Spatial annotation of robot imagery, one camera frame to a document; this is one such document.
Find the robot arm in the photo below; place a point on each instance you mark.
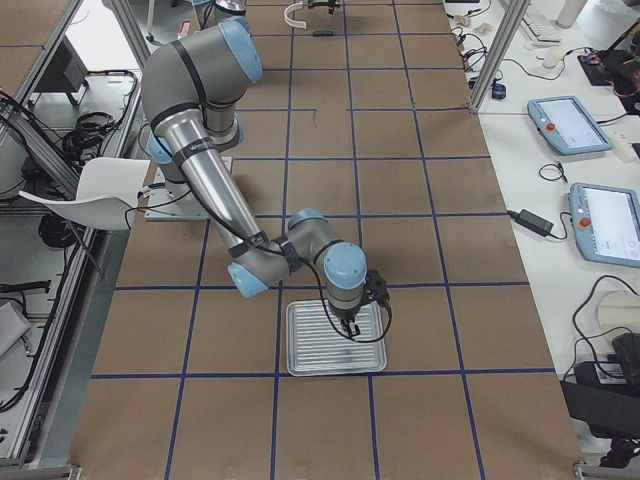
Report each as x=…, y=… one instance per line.
x=189, y=89

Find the dark grey brake pad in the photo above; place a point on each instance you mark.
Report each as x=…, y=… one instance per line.
x=322, y=33

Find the blue checkered connector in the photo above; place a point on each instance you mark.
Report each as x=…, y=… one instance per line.
x=498, y=91

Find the far teach pendant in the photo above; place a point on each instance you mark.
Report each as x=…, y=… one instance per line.
x=566, y=125

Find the teach pendant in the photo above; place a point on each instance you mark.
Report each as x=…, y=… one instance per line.
x=566, y=125
x=605, y=223

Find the silver ribbed metal tray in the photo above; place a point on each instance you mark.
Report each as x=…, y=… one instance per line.
x=314, y=348

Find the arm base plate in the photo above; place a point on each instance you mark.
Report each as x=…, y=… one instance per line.
x=190, y=200

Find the black power adapter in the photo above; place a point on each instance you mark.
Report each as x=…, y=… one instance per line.
x=532, y=222

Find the olive curved brake shoe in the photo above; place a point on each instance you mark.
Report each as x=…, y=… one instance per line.
x=331, y=5

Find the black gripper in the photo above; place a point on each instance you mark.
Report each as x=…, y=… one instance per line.
x=346, y=317

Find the white plastic chair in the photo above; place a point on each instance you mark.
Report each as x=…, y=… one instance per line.
x=106, y=194

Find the white curved plastic clip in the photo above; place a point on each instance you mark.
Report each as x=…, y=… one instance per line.
x=290, y=18

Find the near teach pendant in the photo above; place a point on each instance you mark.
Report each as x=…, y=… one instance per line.
x=605, y=223

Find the aluminium frame post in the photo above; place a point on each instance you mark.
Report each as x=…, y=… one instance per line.
x=501, y=42

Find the white paper cup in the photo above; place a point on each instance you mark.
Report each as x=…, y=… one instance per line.
x=553, y=57

